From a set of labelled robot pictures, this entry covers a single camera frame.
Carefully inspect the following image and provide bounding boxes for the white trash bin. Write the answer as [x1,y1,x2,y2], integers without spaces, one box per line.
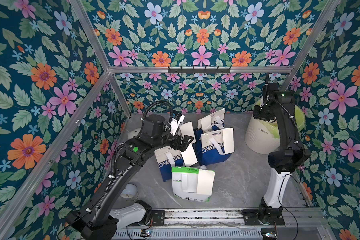
[245,123,281,155]

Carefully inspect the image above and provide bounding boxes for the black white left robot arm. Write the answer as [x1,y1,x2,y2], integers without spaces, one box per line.
[66,101,194,240]

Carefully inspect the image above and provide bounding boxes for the blue white bag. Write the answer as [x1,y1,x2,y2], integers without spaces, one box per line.
[155,146,185,182]
[198,108,225,133]
[169,120,196,152]
[195,129,232,166]

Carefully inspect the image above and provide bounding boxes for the green white takeout bag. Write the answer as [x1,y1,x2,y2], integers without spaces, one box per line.
[172,167,211,202]

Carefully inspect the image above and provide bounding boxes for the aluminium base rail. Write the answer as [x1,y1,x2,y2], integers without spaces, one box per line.
[113,208,336,240]

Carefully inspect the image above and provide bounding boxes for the back left blue white bag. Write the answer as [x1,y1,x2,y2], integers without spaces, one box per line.
[169,120,196,152]

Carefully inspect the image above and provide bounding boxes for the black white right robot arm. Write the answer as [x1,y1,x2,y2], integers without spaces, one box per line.
[242,82,311,226]

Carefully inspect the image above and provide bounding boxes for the front left blue white bag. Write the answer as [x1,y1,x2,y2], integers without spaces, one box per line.
[155,146,185,182]

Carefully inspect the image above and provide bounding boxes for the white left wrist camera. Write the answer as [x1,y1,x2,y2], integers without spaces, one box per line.
[171,110,185,136]

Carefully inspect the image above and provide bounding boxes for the black wall hook rail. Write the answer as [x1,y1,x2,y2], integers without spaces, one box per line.
[167,66,231,75]

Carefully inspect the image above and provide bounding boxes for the white dome object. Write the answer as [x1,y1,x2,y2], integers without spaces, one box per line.
[120,184,139,202]

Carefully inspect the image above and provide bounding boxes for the white teddy bear blue shirt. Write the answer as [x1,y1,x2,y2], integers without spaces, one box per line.
[127,129,141,139]

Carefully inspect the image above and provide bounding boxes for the back right blue white bag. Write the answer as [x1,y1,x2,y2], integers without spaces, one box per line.
[198,108,225,133]

